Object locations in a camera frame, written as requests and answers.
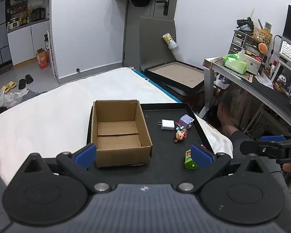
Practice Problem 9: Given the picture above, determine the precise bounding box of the grey drawer organizer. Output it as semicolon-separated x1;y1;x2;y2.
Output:
229;30;272;61

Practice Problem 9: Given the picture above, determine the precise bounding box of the purple cube toy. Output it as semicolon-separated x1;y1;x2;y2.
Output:
179;115;195;129

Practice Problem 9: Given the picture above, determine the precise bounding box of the black camera gear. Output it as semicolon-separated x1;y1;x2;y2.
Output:
236;17;255;32

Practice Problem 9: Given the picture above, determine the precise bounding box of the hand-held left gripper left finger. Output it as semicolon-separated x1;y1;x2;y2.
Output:
24;143;113;195

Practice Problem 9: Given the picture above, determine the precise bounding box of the black tray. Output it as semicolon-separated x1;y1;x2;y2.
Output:
87;103;215;175

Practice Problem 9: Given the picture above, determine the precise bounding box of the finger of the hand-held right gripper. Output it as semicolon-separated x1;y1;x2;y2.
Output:
259;134;291;142
240;139;286;155

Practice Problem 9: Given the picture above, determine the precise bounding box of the white kitchen cabinet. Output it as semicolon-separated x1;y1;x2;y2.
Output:
6;20;51;66

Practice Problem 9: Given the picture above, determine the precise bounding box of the brown haired doll figurine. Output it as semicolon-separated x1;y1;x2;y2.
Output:
173;130;189;144

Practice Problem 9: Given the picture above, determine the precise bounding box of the orange cardboard box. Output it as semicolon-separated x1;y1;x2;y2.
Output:
36;48;50;69

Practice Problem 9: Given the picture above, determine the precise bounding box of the yellow white canister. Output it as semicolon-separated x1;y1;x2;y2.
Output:
162;32;179;49

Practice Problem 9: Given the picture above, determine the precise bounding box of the grey board panel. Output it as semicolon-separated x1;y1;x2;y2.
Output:
139;16;178;72

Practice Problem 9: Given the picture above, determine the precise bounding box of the wicker basket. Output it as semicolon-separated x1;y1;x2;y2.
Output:
252;26;273;45

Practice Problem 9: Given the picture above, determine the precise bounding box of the black desk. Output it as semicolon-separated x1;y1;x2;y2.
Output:
203;57;291;136

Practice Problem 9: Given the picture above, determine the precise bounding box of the grey door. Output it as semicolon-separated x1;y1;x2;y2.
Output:
123;0;180;69

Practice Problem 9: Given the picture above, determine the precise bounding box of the pair of yellow slippers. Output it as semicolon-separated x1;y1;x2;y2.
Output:
0;82;17;93

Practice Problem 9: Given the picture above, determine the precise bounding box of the black door lock handle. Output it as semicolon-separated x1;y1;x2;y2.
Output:
156;0;171;15

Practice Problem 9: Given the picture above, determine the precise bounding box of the black picture frame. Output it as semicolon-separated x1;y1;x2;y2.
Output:
144;62;205;93

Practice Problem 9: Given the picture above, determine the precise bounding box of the green tissue pack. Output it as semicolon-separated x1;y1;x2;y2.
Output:
223;53;247;75

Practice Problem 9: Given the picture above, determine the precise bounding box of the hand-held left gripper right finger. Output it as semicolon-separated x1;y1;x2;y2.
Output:
177;144;268;193

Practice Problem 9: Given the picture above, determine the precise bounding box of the white charger plug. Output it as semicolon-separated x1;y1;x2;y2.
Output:
157;119;175;131

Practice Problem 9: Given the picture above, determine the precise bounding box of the green toy box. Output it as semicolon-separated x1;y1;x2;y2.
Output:
184;150;199;170

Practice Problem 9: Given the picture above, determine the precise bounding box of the brown cardboard box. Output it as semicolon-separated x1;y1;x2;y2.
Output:
90;99;153;168

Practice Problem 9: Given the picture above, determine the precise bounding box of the pair of black slippers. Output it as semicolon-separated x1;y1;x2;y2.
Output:
18;74;34;90

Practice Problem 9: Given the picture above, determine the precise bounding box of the panda figurine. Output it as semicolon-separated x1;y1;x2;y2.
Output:
275;75;288;92

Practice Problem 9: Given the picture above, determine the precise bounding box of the white tissue box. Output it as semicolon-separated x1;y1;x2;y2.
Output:
238;50;264;75

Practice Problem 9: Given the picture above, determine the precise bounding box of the white plastic bag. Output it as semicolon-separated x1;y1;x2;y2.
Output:
0;91;24;109

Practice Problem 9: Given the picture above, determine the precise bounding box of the row of kitchen bottles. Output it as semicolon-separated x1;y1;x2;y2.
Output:
7;3;47;26

